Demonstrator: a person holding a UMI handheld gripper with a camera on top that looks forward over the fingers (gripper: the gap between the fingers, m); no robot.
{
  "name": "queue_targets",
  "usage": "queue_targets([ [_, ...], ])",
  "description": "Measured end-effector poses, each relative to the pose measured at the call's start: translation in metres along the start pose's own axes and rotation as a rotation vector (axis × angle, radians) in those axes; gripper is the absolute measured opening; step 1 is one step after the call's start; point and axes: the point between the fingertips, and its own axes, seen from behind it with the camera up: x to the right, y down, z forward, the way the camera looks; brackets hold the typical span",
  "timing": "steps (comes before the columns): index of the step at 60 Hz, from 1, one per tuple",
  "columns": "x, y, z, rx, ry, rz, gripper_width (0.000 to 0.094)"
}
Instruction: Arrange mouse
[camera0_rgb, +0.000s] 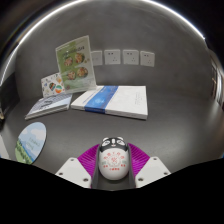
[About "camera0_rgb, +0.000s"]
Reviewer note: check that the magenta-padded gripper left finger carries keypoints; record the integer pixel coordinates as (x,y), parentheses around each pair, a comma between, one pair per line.
(73,171)

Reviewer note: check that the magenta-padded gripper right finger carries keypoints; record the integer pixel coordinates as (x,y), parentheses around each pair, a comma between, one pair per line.
(151,171)

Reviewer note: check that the white panda-print computer mouse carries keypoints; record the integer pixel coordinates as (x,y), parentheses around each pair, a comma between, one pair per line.
(114,161)

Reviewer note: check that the round landscape-print mouse pad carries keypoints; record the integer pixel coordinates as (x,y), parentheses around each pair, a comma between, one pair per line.
(30,143)

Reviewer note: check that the grey striped book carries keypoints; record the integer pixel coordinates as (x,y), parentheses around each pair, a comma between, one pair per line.
(48,106)

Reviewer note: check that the white book with blue band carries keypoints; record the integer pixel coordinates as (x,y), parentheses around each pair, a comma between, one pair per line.
(113,100)

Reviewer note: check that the white card with colourful stickers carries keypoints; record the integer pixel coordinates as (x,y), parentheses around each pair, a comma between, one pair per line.
(51,86)

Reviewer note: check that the black flat screen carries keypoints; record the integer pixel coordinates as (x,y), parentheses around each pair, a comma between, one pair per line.
(7,96)

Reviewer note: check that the green standing menu sign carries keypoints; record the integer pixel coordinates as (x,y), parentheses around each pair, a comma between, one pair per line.
(75,65)

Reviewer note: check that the white wall socket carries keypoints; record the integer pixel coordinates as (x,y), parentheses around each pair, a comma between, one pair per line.
(147,58)
(112,56)
(131,57)

